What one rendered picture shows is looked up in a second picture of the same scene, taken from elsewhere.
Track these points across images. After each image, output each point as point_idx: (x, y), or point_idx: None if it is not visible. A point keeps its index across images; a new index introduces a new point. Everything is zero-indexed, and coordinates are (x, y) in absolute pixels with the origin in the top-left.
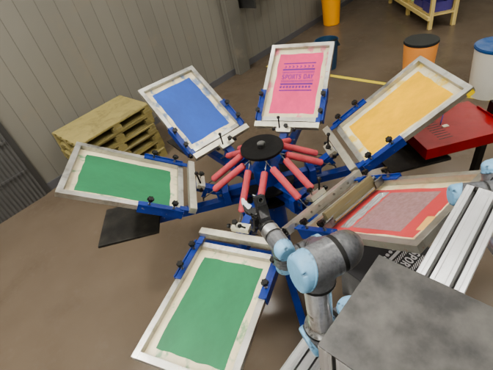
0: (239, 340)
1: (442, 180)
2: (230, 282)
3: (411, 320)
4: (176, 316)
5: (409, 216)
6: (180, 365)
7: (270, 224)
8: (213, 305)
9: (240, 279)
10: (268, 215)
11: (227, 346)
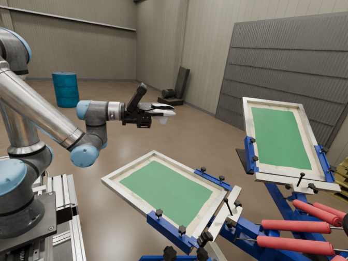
0: (130, 193)
1: None
2: (180, 201)
3: None
4: (169, 169)
5: None
6: (136, 166)
7: (116, 102)
8: (165, 186)
9: (180, 208)
10: (129, 104)
11: (131, 187)
